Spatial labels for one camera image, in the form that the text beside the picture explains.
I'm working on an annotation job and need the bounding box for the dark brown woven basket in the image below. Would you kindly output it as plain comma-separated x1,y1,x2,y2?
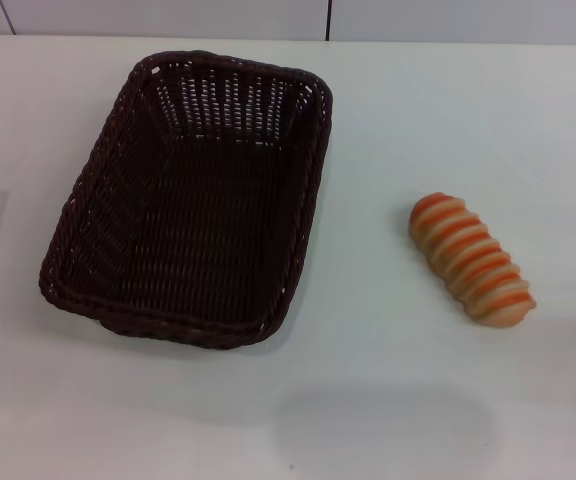
37,49,336,351

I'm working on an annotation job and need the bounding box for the orange striped ridged bread roll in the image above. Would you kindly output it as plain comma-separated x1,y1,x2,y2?
407,191,538,329

